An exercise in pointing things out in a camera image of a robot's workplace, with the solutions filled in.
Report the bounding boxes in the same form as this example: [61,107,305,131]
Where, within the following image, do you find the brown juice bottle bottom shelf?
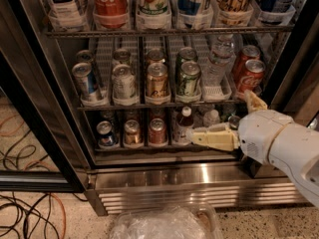
[173,106,193,145]

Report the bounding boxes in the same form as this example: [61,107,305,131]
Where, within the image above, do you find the green rear can middle shelf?
[175,47,198,71]

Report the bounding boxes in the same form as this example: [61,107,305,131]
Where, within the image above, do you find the gold can bottom shelf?
[124,119,142,144]

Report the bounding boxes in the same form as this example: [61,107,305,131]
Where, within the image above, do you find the green front can shelf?
[176,61,201,97]

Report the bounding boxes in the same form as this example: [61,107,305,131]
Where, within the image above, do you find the blue front can middle shelf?
[72,62,102,102]

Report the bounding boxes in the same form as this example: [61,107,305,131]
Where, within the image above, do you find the blue can shelf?
[97,120,118,148]
[72,62,102,102]
[76,50,95,64]

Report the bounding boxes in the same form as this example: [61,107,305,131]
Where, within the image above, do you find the white can shelf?
[112,65,136,100]
[112,48,131,67]

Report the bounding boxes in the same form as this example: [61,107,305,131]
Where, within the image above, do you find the red cola bottle top shelf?
[94,0,128,29]

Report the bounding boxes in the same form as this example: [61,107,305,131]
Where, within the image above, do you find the green can shelf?
[176,61,201,97]
[228,116,241,130]
[175,47,198,71]

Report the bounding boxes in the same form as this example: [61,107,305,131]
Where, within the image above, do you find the red cola can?
[236,59,265,93]
[231,45,260,79]

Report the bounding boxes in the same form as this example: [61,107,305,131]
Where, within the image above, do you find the stainless steel fridge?
[0,0,318,215]

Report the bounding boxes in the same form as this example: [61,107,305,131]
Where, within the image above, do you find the clear water bottle middle shelf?
[205,34,234,87]

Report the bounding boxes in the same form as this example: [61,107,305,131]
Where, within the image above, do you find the blue rear can middle shelf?
[76,50,95,64]

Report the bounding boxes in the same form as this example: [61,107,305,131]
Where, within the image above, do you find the green white bottle top shelf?
[137,0,169,30]

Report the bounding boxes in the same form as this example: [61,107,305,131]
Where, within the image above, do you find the clear plastic bin with bag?
[108,202,223,239]

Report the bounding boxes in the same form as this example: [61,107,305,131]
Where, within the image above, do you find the gold rear can middle shelf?
[147,48,165,65]

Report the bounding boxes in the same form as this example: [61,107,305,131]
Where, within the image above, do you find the green can bottom shelf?
[228,116,241,130]

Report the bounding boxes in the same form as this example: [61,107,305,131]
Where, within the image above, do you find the gold front can middle shelf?
[147,63,168,99]

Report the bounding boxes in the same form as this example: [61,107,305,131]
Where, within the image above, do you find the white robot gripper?
[186,90,293,164]

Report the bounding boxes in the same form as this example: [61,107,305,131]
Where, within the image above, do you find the red can bottom shelf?
[149,119,166,144]

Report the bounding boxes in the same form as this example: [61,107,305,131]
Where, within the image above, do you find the black and orange floor cables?
[0,192,88,239]

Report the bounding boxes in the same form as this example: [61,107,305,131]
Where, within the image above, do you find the clear water bottle shelf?
[205,34,234,87]
[196,110,220,127]

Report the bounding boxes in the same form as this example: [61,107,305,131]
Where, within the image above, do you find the red cola rear can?
[231,45,260,79]

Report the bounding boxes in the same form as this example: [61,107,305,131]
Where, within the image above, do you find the white rear can middle shelf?
[112,48,131,67]

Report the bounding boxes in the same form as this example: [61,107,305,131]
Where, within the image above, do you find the blue can bottom shelf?
[97,120,118,148]

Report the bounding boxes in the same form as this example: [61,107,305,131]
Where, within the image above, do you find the left glass fridge door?
[0,55,84,193]

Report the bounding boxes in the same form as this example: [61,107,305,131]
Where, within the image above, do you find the clear water bottle bottom shelf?
[196,110,220,127]

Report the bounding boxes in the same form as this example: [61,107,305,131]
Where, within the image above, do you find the red cola front can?
[236,59,265,93]

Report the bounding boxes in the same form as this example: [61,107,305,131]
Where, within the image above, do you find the gold can shelf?
[147,48,165,65]
[124,119,142,144]
[147,63,168,99]

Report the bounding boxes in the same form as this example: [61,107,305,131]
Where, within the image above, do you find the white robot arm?
[186,91,319,207]

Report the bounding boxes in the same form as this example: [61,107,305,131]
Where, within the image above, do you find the white front can middle shelf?
[112,65,136,100]

